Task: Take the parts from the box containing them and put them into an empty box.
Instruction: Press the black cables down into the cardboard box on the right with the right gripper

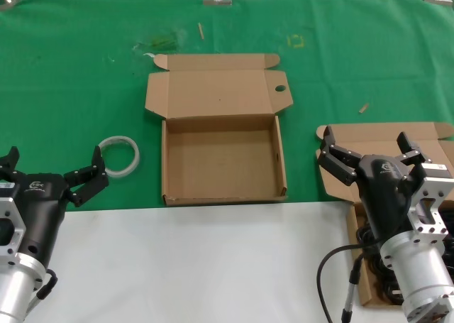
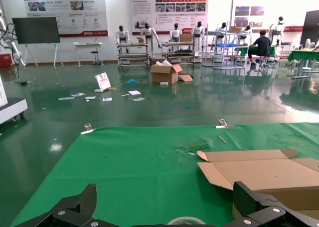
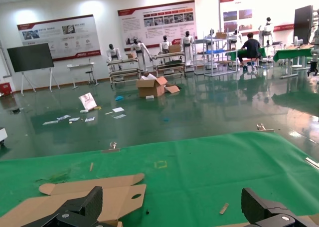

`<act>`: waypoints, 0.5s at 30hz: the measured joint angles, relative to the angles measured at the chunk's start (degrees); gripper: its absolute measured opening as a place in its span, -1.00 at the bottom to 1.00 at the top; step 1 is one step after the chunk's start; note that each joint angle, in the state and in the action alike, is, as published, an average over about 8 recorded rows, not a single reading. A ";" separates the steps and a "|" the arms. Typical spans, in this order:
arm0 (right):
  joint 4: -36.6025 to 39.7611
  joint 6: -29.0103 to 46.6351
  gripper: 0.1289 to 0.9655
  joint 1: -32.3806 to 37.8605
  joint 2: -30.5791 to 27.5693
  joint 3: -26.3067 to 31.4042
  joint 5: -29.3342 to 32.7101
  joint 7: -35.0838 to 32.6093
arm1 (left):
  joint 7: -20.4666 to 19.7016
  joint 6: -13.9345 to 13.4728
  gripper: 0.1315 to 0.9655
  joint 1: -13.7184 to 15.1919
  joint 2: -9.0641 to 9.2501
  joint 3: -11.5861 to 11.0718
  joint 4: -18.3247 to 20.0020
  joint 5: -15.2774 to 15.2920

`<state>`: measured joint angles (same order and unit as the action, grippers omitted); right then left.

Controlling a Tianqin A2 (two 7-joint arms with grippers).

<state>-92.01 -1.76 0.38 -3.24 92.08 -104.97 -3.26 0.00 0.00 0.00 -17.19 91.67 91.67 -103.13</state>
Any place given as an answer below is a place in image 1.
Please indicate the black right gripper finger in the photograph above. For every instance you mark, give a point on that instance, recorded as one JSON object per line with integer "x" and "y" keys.
{"x": 337, "y": 159}
{"x": 411, "y": 152}

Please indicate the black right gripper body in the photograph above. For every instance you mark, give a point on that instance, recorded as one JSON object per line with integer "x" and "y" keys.
{"x": 383, "y": 188}

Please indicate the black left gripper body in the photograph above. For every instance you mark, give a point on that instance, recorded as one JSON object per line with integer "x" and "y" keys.
{"x": 42, "y": 202}

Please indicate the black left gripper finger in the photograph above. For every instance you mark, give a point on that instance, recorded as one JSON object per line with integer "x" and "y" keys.
{"x": 10, "y": 159}
{"x": 88, "y": 181}

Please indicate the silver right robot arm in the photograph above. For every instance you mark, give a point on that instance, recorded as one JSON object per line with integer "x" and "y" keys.
{"x": 418, "y": 266}

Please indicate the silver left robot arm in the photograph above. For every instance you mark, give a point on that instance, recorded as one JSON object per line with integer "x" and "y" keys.
{"x": 14, "y": 291}

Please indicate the empty brown cardboard box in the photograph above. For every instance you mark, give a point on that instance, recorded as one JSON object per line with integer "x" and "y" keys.
{"x": 220, "y": 159}

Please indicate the clear adhesive tape roll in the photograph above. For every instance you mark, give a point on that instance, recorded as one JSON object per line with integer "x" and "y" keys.
{"x": 136, "y": 159}

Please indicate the green table cloth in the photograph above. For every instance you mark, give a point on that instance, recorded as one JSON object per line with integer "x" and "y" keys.
{"x": 71, "y": 88}

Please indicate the thin wooden stick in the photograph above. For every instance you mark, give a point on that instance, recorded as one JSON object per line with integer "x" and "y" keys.
{"x": 201, "y": 31}

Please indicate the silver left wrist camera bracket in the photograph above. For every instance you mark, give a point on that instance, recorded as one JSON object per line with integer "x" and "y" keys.
{"x": 10, "y": 204}

